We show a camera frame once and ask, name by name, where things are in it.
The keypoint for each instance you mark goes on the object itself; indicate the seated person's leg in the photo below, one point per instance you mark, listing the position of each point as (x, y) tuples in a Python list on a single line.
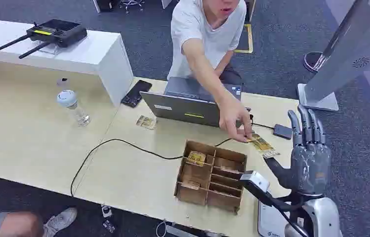
[(4, 225)]

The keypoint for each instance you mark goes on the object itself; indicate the white tablet device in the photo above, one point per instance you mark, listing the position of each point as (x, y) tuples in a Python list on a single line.
[(270, 219)]

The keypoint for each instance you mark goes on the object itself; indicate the small black plug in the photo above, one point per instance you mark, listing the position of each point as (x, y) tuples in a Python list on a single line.
[(108, 226)]

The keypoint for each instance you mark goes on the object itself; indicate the wooden compartment box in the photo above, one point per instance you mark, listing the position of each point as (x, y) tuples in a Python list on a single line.
[(201, 183)]

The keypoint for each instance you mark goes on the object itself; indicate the black remote controller with antennas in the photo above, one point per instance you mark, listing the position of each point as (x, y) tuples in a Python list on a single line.
[(57, 32)]

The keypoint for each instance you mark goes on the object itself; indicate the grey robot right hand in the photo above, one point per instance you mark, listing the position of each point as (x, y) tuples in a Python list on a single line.
[(310, 166)]

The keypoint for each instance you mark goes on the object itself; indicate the clear plastic water bottle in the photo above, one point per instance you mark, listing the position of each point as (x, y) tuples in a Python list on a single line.
[(73, 106)]

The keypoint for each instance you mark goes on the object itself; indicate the person's right hand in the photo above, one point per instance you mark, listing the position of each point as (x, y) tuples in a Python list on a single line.
[(234, 117)]

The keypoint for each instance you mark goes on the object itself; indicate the office chair base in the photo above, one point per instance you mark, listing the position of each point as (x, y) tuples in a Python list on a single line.
[(131, 4)]

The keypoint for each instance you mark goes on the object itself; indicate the white kiosk stand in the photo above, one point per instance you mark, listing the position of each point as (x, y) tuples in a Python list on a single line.
[(348, 55)]

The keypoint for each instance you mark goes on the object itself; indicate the black smartphone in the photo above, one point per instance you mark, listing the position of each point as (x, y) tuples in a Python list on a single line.
[(135, 94)]

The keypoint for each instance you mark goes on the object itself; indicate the small white plug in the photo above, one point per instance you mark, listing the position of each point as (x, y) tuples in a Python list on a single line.
[(106, 211)]

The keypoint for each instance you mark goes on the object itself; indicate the grey laptop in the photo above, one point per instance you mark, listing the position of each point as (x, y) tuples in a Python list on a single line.
[(184, 108)]

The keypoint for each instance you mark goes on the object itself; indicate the white desk shelf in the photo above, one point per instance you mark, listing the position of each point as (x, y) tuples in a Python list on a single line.
[(99, 55)]

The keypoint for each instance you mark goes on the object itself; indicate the black round stand base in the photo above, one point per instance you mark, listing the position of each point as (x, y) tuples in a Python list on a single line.
[(312, 61)]

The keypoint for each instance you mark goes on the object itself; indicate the person in white shirt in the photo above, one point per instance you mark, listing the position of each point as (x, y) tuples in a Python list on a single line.
[(204, 32)]

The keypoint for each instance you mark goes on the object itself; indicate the small black adapter box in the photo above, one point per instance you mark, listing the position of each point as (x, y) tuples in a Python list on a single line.
[(283, 131)]

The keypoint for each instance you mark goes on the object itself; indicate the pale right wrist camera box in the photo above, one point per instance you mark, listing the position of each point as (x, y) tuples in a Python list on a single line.
[(255, 182)]

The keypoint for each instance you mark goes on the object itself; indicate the grey sneaker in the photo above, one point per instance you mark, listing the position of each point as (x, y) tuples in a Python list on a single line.
[(61, 220)]

